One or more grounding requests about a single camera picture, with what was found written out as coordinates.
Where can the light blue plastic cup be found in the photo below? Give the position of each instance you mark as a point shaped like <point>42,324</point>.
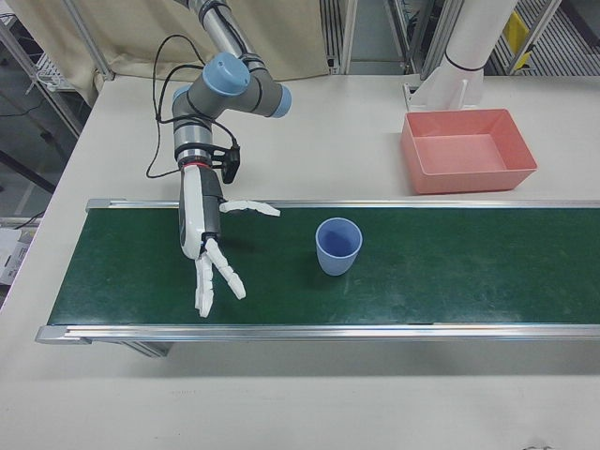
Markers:
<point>335,262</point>

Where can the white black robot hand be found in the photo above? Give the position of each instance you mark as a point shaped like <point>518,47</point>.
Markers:
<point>190,220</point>

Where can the green conveyor belt aluminium rails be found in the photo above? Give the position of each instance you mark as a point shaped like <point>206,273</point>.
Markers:
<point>422,272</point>

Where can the pink plastic box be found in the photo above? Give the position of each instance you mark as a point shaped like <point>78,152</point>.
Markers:
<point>469,183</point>

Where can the white pedestal column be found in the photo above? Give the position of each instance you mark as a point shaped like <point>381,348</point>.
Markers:
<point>469,47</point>

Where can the beige curtain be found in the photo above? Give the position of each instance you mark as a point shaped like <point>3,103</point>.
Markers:
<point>131,28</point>

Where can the aluminium curtain frame post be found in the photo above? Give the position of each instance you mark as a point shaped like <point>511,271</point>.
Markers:
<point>89,42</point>

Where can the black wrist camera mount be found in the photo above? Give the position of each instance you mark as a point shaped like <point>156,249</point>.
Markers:
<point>230,161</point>

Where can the white cardboard box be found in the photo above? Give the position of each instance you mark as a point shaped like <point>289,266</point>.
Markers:
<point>9,258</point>

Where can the slatted aluminium frame panel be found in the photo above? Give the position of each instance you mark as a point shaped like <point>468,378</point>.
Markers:
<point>335,28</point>

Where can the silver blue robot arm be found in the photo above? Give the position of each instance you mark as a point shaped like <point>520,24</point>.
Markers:
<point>225,89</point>

